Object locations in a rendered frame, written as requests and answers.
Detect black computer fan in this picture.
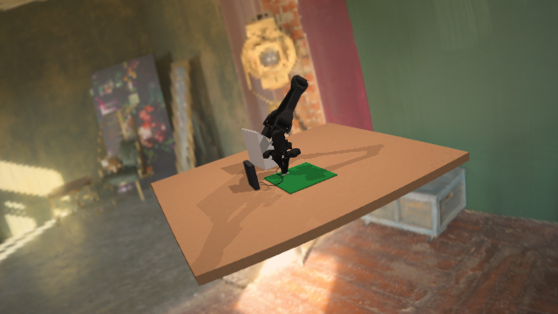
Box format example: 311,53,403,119
243,160,260,191

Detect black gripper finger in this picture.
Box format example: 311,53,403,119
272,155,283,167
282,157,289,170

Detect green circuit board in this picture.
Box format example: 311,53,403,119
263,162,337,194

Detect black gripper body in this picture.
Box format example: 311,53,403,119
262,140,301,159

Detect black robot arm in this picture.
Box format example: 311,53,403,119
261,74,309,145

